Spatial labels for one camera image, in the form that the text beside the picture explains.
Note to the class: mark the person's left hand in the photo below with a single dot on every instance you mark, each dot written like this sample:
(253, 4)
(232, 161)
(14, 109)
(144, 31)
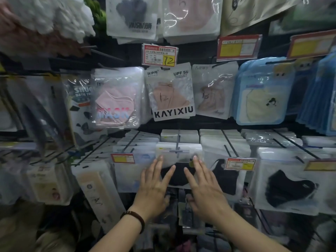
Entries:
(152, 194)

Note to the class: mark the person's right hand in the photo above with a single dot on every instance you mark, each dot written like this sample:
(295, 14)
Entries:
(207, 196)

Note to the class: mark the row of translucent mask packets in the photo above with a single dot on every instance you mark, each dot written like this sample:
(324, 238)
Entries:
(131, 170)

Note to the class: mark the row of cream mask packets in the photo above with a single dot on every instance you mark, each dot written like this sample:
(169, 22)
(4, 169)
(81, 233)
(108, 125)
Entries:
(97, 191)

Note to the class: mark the black mask packet pale arc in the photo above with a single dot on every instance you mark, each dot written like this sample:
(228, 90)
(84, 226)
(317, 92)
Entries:
(286, 191)

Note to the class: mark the grey packet pink mask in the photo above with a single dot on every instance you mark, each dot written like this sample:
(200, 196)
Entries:
(169, 97)

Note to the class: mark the clear packet pink mask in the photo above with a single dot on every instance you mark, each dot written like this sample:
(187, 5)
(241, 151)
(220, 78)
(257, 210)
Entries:
(115, 102)

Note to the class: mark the white packet beige mask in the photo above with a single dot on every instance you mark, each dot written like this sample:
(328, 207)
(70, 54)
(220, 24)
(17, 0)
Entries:
(214, 94)

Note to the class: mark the pale blue packet cream mask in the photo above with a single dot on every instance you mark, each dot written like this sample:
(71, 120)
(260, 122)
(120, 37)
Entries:
(262, 102)

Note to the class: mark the stack of blue cartoon packets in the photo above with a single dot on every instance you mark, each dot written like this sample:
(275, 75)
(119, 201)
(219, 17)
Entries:
(319, 102)

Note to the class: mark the white packet grey mask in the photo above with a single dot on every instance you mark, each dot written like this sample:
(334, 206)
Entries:
(131, 20)

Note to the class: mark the glossy packet pink mask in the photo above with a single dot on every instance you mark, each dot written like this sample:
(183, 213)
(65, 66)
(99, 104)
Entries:
(191, 18)

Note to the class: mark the cream line-drawing mask packet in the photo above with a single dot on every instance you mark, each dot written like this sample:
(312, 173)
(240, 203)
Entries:
(252, 13)

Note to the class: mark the pale green mask packet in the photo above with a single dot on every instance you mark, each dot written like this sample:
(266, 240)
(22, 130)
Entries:
(309, 18)

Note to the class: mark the person's right forearm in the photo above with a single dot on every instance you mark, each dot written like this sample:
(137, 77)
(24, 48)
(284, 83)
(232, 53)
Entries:
(249, 233)

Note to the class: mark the row of clear hanging packets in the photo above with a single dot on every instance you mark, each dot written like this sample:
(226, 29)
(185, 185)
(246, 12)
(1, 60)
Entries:
(189, 215)

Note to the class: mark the white red price tag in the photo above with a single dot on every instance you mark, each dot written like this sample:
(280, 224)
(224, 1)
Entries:
(240, 164)

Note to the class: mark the red yellow price tag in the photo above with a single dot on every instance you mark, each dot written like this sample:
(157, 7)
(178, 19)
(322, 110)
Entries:
(312, 44)
(122, 158)
(239, 47)
(320, 165)

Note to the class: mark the clear tag holder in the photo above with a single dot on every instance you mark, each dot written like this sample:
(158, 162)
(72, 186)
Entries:
(181, 151)

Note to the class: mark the row of small white packets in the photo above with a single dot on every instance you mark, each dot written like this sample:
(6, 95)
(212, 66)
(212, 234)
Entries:
(47, 186)

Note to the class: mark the cream cap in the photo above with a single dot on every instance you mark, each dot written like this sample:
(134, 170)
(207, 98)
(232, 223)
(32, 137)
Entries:
(55, 241)

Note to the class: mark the black white towel packet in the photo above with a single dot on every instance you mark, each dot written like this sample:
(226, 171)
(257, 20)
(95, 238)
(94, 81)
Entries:
(78, 112)

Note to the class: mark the beige cap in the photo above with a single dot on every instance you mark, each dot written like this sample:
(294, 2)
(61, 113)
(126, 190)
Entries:
(18, 228)

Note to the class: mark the white price tag yellow corner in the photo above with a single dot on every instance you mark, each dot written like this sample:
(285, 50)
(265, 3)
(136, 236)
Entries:
(160, 55)

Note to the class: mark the row of clear long packets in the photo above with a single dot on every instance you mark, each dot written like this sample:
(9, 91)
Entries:
(31, 110)

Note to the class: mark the green fluffy item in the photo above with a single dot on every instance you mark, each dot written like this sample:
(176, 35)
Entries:
(95, 10)

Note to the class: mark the pink bath sponge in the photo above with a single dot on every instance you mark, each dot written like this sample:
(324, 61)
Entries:
(31, 41)

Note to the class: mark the white fluffy item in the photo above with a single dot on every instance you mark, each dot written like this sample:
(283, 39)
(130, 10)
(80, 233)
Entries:
(65, 18)

